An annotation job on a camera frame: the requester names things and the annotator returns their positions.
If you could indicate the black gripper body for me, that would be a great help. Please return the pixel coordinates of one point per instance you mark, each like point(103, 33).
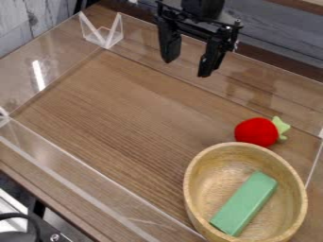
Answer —
point(201, 18)

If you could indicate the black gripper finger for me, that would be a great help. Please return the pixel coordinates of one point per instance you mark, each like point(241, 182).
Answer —
point(170, 39)
point(213, 57)

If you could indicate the green rectangular block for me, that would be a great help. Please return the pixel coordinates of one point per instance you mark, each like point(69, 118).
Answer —
point(245, 204)

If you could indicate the brown wooden bowl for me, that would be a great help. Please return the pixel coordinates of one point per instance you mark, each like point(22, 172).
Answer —
point(217, 172)

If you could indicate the red plush strawberry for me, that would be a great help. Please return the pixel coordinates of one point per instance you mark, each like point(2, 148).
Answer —
point(262, 131)

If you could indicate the black table leg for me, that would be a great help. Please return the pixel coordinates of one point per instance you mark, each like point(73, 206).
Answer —
point(39, 208)

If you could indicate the clear acrylic enclosure wall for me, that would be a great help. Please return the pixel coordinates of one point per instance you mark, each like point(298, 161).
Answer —
point(107, 122)

